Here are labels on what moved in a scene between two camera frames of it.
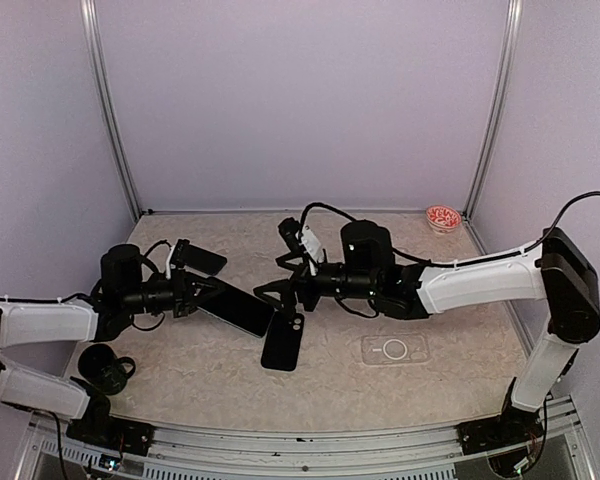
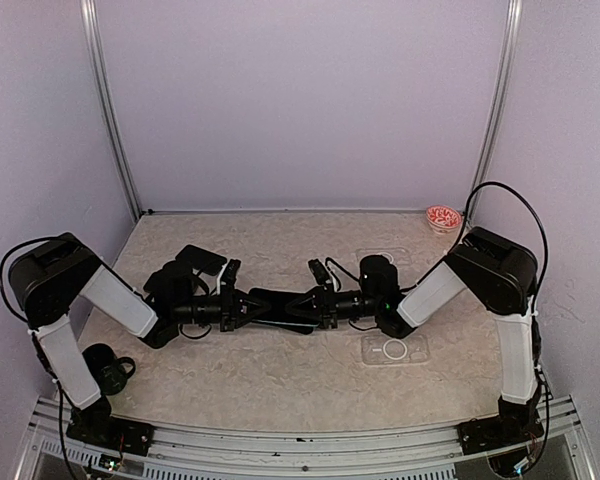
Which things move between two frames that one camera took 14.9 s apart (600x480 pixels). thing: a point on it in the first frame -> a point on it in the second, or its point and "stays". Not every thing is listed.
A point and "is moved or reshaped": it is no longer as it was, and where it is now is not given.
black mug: [103, 371] stays
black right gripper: [287, 288] -> [323, 315]
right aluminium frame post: [502, 77] stays
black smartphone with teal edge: [238, 307] is moved or reshaped
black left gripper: [183, 292] -> [232, 311]
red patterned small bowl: [442, 219] stays
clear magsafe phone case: [395, 350] stays
